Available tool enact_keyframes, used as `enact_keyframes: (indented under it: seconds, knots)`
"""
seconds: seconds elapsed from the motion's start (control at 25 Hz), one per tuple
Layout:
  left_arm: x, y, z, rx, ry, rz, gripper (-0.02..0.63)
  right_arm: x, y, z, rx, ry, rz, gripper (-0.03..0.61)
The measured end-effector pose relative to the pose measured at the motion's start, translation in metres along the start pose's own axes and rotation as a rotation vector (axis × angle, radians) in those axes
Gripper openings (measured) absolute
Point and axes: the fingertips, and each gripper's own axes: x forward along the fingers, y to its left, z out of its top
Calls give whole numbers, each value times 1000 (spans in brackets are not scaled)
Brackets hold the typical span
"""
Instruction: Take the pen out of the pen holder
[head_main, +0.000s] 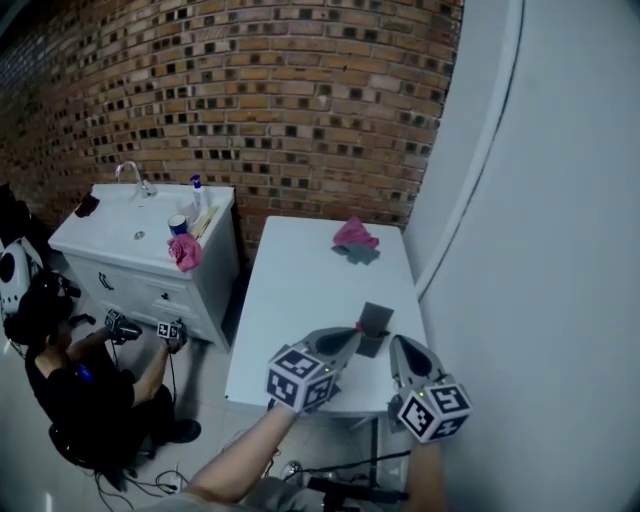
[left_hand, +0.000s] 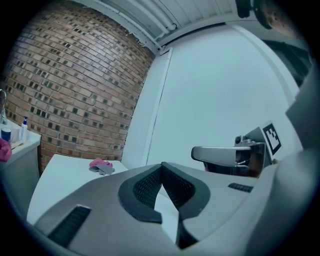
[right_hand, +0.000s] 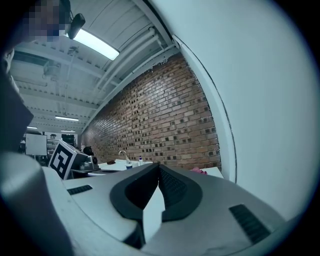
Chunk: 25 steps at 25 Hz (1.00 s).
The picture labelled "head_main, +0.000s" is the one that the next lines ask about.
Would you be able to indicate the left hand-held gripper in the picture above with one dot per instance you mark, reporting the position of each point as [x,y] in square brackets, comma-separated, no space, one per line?
[300,380]

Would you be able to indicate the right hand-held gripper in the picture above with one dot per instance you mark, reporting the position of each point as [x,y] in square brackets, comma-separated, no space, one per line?
[435,410]

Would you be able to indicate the dark grey pen holder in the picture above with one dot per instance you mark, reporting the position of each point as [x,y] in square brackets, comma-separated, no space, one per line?
[376,317]

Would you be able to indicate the person's left forearm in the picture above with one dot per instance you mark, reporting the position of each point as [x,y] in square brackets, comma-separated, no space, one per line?
[245,450]

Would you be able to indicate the person's right forearm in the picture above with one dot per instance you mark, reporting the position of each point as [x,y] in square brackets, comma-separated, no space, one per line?
[425,475]

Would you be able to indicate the metal table leg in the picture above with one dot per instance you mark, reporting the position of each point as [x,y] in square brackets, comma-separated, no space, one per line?
[374,445]

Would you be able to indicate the grey cloth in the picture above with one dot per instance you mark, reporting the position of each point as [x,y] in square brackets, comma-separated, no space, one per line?
[357,256]

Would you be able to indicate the pink cloth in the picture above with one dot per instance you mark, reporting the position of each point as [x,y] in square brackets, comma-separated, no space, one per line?
[352,232]
[186,252]

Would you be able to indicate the black bar device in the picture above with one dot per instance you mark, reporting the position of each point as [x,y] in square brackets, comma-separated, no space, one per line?
[350,487]

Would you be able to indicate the person's grey clothing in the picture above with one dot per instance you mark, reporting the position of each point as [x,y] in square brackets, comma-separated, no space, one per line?
[260,497]

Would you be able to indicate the bundle of wooden sticks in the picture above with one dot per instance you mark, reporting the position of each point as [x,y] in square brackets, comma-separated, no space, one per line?
[204,222]

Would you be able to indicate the white sink cabinet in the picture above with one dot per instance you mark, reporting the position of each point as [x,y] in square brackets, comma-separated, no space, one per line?
[150,280]

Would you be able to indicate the blue cup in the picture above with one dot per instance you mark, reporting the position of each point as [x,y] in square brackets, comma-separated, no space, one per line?
[177,226]

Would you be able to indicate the white bottle with blue pump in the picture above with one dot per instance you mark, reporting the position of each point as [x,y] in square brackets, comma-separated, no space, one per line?
[199,195]

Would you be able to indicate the chrome faucet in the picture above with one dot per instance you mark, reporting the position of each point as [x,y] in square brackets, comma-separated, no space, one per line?
[140,185]

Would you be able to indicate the dark red cloth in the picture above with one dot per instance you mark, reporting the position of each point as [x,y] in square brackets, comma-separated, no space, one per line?
[87,206]

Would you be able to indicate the black stool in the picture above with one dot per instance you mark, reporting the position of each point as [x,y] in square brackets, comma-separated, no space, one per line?
[65,442]

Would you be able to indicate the white round machine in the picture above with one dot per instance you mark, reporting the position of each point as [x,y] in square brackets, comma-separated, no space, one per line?
[15,272]

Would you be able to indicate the white wall conduit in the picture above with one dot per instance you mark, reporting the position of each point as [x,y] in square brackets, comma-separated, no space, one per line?
[492,135]

